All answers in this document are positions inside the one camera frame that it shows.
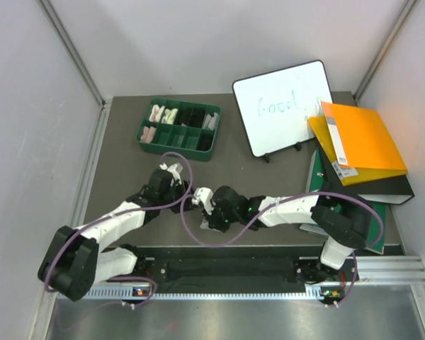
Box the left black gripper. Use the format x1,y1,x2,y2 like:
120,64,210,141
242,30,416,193
159,179,202,214

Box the grey underwear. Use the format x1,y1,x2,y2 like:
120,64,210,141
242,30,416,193
200,219,212,230

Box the black underwear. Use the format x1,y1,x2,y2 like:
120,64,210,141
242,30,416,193
176,108,206,128
197,132,214,152

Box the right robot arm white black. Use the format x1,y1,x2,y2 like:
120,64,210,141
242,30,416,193
192,182,384,281

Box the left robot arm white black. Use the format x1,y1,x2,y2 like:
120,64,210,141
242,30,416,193
37,163,192,302

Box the black rolled underwear in tray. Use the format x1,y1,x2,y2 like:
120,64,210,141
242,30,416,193
176,108,206,128

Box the pink rolled socks bottom-left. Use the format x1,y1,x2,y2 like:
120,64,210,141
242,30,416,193
140,126,157,143

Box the green compartment tray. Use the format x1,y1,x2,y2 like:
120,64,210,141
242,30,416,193
135,97,222,162

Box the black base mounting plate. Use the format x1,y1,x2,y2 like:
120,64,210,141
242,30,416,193
137,256,354,285

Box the cream rolled socks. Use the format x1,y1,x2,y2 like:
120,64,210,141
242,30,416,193
161,108,179,125

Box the pink rolled socks top-left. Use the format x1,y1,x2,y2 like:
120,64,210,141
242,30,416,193
149,105,165,123

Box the grey rolled socks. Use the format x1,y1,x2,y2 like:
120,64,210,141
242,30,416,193
202,113,220,130

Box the green binder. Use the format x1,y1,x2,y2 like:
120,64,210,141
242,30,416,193
299,148,386,255

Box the orange binder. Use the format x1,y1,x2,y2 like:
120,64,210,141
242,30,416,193
308,101,407,186

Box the black binder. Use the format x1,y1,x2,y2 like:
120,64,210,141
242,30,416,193
318,147,415,205

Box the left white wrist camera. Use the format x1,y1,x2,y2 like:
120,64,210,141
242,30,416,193
159,163,183,181

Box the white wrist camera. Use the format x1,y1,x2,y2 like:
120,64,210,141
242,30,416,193
159,163,183,181
191,187,213,215

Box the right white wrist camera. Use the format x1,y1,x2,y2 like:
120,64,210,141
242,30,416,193
191,187,213,215

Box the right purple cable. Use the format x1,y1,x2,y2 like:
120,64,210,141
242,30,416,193
180,191,384,307

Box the purple cable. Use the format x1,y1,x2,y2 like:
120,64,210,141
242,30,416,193
44,152,194,308
180,191,384,307

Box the white slotted cable duct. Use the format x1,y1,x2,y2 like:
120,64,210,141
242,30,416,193
84,285,344,299

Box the aluminium frame rail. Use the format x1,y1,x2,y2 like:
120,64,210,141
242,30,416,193
38,0,107,107

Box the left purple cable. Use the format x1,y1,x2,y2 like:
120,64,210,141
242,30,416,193
44,152,194,308

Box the white whiteboard black frame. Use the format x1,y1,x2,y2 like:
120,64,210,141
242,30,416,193
232,59,333,157

